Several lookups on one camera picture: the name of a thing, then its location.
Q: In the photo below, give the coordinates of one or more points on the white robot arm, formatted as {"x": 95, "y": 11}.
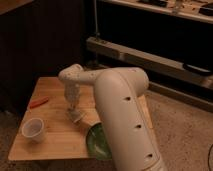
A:
{"x": 116, "y": 94}

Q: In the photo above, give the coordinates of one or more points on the orange carrot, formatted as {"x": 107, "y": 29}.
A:
{"x": 38, "y": 102}

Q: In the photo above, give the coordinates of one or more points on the wooden table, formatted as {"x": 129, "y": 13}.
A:
{"x": 63, "y": 138}

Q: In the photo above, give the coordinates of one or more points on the clear plastic cup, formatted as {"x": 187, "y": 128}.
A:
{"x": 33, "y": 129}

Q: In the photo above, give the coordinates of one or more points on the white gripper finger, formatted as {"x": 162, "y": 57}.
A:
{"x": 72, "y": 107}

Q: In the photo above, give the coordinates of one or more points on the background shelf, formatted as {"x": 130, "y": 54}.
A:
{"x": 188, "y": 9}

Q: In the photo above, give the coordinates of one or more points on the grey metal rail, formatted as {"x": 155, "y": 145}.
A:
{"x": 161, "y": 66}

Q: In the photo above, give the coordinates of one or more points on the white sponge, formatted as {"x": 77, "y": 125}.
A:
{"x": 75, "y": 115}

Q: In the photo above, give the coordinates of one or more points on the green bowl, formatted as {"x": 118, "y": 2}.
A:
{"x": 96, "y": 143}

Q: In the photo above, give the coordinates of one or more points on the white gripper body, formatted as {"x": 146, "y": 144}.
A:
{"x": 72, "y": 93}

